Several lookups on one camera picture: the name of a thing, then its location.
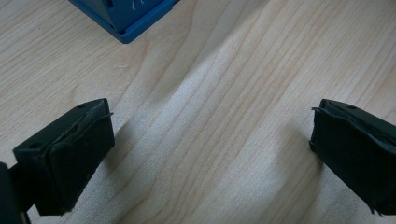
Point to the blue plastic file rack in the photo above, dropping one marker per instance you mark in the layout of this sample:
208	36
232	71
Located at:
124	15

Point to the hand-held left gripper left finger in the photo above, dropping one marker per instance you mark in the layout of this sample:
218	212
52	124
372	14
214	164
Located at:
65	155

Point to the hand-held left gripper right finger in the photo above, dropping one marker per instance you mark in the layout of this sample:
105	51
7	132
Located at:
355	155

